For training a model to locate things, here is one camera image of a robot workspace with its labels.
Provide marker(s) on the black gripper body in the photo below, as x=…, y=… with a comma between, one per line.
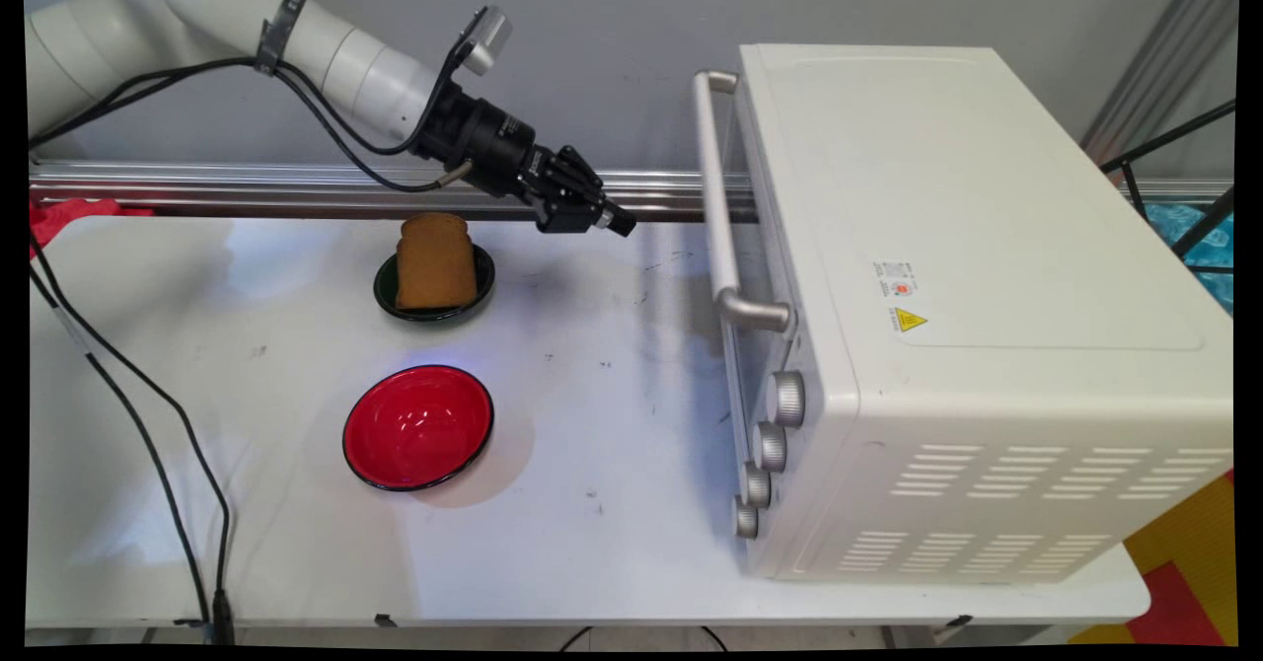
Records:
x=488, y=148

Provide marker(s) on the yellow red floor mat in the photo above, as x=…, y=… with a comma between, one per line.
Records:
x=1184, y=572

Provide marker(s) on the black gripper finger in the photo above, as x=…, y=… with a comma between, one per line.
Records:
x=587, y=183
x=567, y=215

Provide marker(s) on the yellow warning triangle sticker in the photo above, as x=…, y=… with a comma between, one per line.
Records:
x=909, y=323

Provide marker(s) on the silver aluminium post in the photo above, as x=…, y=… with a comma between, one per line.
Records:
x=1164, y=59

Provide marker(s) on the white printed label sticker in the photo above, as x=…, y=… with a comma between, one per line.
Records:
x=896, y=280

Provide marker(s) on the black metal frame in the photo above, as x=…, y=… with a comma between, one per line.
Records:
x=1179, y=232

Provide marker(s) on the blue plastic wrap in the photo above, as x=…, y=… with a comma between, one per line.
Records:
x=1212, y=257

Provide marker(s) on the brown toast slice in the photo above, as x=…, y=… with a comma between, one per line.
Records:
x=436, y=261

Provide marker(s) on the dark green small bowl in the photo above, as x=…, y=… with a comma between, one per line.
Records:
x=483, y=281

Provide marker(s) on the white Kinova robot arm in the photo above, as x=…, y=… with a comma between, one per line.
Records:
x=197, y=0

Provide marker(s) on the white toaster oven body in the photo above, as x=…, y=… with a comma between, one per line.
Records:
x=987, y=247

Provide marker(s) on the silver oven knob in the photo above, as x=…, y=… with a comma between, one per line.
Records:
x=787, y=400
x=757, y=487
x=747, y=522
x=772, y=447

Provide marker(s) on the red bowl black rim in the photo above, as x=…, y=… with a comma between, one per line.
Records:
x=418, y=429

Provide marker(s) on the red cloth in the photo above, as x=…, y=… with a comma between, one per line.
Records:
x=69, y=212

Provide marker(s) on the aluminium rail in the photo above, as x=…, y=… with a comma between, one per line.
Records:
x=296, y=192

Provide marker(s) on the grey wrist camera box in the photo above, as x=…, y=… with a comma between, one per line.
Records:
x=488, y=37

